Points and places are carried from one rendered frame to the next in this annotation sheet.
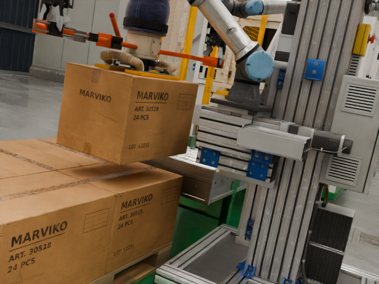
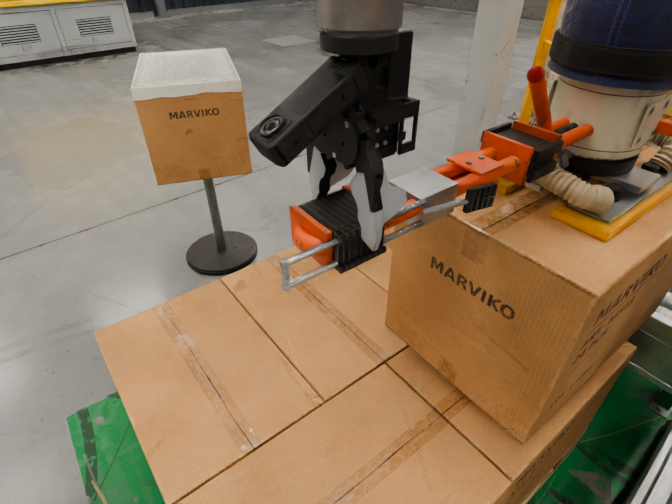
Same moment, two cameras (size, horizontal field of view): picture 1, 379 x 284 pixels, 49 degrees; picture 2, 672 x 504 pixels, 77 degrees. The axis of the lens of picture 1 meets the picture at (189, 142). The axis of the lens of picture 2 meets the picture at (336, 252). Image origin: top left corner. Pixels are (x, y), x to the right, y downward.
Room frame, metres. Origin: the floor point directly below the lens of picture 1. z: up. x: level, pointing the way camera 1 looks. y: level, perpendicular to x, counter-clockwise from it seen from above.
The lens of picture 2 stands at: (1.25, 0.44, 1.47)
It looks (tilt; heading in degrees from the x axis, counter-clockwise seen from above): 37 degrees down; 24
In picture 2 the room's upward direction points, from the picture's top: straight up
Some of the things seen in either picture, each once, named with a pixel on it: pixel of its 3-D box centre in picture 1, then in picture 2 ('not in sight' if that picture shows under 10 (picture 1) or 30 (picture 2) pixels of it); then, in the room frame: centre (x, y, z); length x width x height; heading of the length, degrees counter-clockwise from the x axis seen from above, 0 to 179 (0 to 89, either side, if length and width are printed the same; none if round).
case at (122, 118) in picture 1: (131, 111); (544, 257); (2.16, 0.32, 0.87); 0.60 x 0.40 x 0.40; 152
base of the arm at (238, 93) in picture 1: (245, 91); not in sight; (1.86, -0.20, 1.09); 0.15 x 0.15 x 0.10
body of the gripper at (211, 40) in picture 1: (215, 35); not in sight; (2.28, -0.04, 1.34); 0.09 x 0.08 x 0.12; 152
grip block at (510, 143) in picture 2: (109, 41); (518, 151); (1.94, 0.44, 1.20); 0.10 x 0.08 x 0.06; 62
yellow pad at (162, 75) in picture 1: (153, 72); (628, 187); (2.12, 0.24, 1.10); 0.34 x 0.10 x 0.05; 152
